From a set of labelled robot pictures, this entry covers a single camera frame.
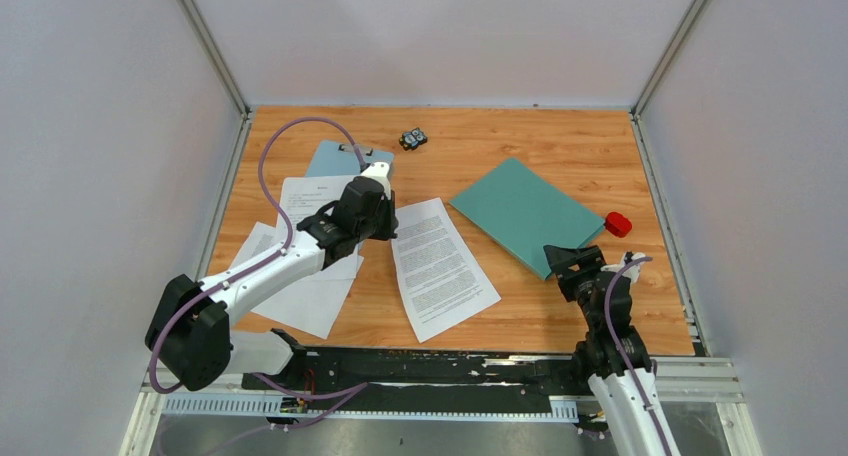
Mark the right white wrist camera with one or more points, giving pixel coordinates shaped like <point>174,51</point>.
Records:
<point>630,265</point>

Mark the light blue clipboard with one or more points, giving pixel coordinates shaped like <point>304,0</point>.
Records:
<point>339,159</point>

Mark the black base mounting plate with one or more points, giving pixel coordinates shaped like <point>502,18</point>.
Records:
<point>424,381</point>

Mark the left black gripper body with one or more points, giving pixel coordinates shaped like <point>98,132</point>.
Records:
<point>366,229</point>

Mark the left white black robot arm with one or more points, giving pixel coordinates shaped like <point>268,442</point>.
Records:
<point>192,332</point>

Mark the aluminium frame rail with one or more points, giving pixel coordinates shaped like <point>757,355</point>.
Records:
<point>247,395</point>

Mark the green file folder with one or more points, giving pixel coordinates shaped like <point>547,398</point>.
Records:
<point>522,212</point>

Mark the lower left paper sheet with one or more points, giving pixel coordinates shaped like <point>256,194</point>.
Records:
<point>313,304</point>

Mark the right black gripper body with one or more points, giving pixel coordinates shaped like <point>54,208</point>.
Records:
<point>576,290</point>

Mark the printed text paper sheet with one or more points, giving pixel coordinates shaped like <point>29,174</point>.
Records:
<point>440,282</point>

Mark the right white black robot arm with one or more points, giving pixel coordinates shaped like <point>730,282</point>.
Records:
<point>612,360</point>

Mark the upper left paper sheet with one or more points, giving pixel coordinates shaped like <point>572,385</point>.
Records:
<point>304,196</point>

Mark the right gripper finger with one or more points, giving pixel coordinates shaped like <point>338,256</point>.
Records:
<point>563,262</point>
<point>591,257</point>

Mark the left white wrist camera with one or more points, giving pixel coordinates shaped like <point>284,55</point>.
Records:
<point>380,172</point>

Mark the small red object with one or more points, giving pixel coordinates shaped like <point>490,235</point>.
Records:
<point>618,224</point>

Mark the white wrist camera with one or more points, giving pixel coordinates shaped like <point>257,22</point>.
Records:
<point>630,265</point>
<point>380,172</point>

